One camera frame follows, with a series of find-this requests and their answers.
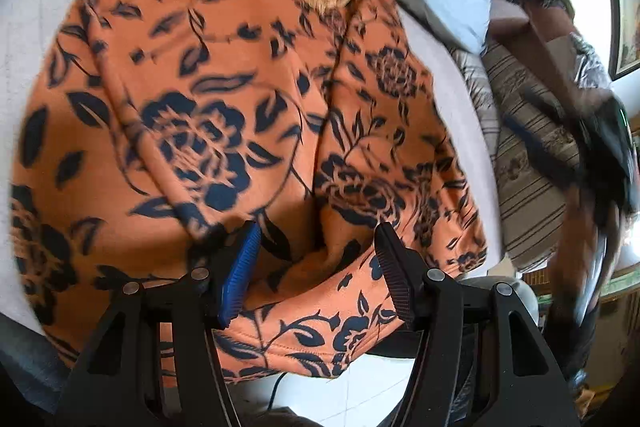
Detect beige striped floral cushion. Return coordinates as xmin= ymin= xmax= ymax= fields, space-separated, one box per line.
xmin=482 ymin=38 xmax=597 ymax=273

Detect small striped floral cushion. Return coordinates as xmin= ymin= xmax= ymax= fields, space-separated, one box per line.
xmin=450 ymin=49 xmax=500 ymax=165

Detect brown pink sofa backrest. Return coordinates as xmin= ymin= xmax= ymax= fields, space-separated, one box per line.
xmin=488 ymin=0 xmax=613 ymax=115

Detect orange black floral blouse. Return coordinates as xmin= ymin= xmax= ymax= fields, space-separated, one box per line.
xmin=10 ymin=0 xmax=487 ymax=381

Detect white grey crumpled cloth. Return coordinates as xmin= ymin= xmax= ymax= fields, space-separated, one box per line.
xmin=570 ymin=32 xmax=612 ymax=89

